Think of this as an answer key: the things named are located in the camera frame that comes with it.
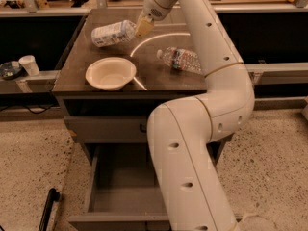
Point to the white paper cup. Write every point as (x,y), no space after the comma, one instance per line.
(28,62)

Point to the white paper bowl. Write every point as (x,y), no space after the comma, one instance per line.
(111,73)

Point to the dark small dish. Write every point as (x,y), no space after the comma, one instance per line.
(10,70)

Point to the black bar on floor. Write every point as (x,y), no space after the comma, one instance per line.
(52,197)

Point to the red label clear bottle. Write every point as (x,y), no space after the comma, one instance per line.
(180,59)

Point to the black drawer handle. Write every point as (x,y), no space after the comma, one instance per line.
(143,128)

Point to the open grey lower drawer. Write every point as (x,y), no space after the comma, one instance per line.
(129,192)

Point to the closed grey drawer front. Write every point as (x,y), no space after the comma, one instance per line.
(106,128)

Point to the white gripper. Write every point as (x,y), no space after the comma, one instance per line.
(154,11)

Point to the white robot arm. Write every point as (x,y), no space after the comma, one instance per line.
(179,130)

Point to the metal shelf rail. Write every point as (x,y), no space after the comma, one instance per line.
(44,82)

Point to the grey drawer cabinet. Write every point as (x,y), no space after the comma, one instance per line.
(108,93)

